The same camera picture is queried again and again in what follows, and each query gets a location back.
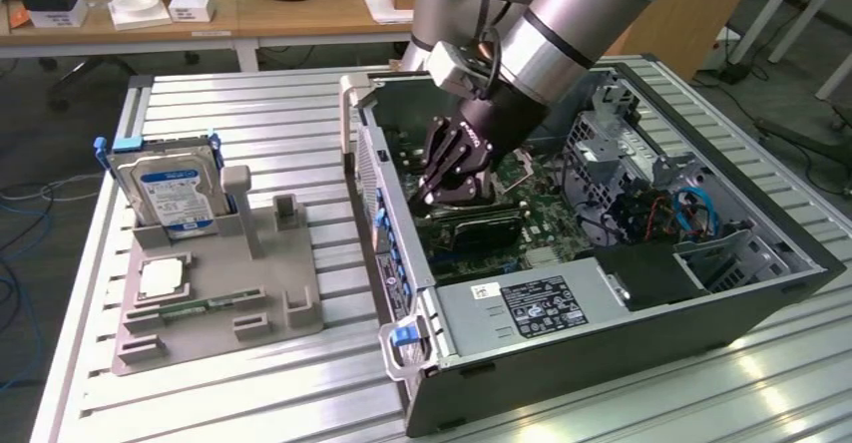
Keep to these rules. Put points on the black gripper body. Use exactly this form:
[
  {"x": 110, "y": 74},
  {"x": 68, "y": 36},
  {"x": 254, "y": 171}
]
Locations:
[{"x": 505, "y": 124}]

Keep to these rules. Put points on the green graphics card black cooler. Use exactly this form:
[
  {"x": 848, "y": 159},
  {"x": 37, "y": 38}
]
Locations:
[{"x": 485, "y": 228}]

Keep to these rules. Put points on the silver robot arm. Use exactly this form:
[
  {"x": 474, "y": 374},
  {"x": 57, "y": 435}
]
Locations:
[{"x": 565, "y": 39}]

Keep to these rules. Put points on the black RAM stick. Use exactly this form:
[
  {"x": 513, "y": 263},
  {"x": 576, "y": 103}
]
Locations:
[{"x": 506, "y": 210}]

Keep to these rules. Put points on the metal socket cover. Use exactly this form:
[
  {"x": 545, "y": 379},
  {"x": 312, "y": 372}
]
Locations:
[{"x": 525, "y": 161}]

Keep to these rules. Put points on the green motherboard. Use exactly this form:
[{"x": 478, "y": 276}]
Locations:
[{"x": 552, "y": 223}]

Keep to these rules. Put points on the metal disk bay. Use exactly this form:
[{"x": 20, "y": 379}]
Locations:
[{"x": 598, "y": 163}]

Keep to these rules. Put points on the silver chipset heatsink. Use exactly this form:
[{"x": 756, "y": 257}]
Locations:
[{"x": 544, "y": 257}]

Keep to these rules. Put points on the gray power supply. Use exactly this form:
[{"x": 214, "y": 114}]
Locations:
[{"x": 465, "y": 328}]

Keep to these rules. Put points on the white papers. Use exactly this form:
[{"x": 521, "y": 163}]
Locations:
[{"x": 385, "y": 11}]

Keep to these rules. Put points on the white floor box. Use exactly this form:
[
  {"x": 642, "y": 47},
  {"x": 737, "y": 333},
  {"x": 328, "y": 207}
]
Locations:
[{"x": 721, "y": 49}]

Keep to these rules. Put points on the wooden cabinet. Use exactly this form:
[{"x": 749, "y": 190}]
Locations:
[{"x": 718, "y": 24}]

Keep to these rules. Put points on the hard disk with blue rails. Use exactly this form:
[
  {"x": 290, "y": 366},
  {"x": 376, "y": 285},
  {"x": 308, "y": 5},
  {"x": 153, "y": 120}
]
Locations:
[{"x": 173, "y": 198}]

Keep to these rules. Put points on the open black PC case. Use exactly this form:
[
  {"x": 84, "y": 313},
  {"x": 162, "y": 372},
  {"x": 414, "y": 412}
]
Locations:
[{"x": 598, "y": 373}]

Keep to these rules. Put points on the black floor stand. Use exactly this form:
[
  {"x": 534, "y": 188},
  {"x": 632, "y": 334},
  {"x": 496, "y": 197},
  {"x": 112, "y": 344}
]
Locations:
[{"x": 812, "y": 138}]

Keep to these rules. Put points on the green RAM stick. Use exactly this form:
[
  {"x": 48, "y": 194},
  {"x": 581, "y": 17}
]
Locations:
[{"x": 200, "y": 307}]

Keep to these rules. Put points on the small white labelled box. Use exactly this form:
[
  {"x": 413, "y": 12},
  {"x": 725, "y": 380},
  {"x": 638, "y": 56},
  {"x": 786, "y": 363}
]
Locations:
[{"x": 189, "y": 9}]

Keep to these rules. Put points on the silver CPU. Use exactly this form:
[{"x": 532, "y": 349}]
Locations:
[{"x": 161, "y": 278}]

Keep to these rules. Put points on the gray parts rack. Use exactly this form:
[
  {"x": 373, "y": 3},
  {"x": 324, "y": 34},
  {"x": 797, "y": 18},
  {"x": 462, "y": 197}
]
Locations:
[{"x": 200, "y": 333}]

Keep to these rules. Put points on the white square holder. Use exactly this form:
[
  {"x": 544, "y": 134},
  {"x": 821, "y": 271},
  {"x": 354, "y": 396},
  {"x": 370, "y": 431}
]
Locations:
[{"x": 140, "y": 11}]

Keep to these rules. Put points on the black office chair base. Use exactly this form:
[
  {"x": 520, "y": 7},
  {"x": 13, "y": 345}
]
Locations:
[{"x": 86, "y": 69}]

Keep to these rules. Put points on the wooden desk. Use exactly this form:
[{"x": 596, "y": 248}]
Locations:
[{"x": 100, "y": 39}]

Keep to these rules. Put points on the white box with black lid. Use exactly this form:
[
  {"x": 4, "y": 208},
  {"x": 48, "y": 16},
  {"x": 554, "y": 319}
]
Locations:
[{"x": 56, "y": 11}]

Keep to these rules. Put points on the gray wrist camera box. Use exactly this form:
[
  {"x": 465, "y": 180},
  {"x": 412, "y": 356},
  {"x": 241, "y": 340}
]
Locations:
[{"x": 452, "y": 69}]

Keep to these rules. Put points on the white table frame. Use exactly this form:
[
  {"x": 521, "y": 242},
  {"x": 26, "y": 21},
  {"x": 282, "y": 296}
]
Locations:
[{"x": 740, "y": 44}]

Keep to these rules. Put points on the gray metal drive bracket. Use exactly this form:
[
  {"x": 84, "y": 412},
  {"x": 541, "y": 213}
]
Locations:
[{"x": 718, "y": 258}]

